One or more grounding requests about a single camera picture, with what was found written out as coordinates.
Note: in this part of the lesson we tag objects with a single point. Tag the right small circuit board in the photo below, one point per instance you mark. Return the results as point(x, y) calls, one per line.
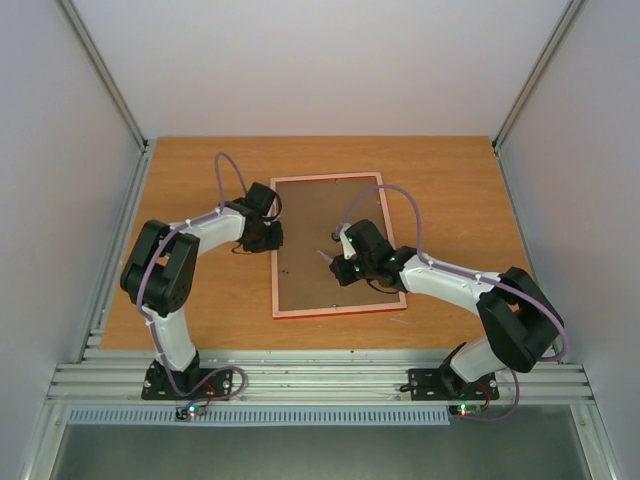
point(466, 410)

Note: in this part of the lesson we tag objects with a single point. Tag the aluminium front rail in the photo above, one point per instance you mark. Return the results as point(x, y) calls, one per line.
point(309, 377)

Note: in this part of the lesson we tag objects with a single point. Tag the grey slotted cable duct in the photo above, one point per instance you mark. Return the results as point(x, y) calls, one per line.
point(260, 416)

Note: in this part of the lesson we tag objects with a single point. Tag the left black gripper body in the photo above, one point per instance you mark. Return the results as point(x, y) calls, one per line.
point(266, 241)

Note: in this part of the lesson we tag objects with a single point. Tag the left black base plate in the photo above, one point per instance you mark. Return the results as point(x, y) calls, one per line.
point(198, 383)

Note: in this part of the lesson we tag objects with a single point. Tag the left aluminium corner post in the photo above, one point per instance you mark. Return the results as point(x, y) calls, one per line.
point(95, 58)

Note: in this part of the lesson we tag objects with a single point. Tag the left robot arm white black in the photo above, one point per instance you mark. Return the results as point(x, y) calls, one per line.
point(158, 278)

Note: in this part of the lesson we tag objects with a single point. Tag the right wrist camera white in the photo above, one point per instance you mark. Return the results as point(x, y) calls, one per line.
point(340, 236)

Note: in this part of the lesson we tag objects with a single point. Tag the small circuit board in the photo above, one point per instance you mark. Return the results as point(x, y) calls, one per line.
point(192, 411)
point(466, 410)

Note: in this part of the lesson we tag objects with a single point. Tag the aluminium corner post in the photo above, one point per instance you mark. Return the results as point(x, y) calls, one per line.
point(95, 58)
point(551, 47)

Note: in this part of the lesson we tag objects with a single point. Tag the right aluminium corner post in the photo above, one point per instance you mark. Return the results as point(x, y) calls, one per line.
point(551, 47)

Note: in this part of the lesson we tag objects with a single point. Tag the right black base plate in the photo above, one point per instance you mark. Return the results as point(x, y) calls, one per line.
point(426, 384)

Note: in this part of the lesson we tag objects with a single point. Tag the red picture frame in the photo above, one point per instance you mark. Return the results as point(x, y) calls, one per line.
point(313, 206)

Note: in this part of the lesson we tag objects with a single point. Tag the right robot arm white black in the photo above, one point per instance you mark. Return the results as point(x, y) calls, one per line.
point(518, 320)

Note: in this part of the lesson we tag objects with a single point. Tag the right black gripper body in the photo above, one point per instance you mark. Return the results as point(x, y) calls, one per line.
point(341, 270)

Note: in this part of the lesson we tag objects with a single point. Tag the left small circuit board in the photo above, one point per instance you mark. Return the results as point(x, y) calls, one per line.
point(192, 411)

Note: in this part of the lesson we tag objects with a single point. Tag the small clear-handled screwdriver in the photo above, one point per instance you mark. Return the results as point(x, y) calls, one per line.
point(327, 258)

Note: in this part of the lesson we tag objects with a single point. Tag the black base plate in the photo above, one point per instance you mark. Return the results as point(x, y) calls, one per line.
point(426, 384)
point(198, 383)

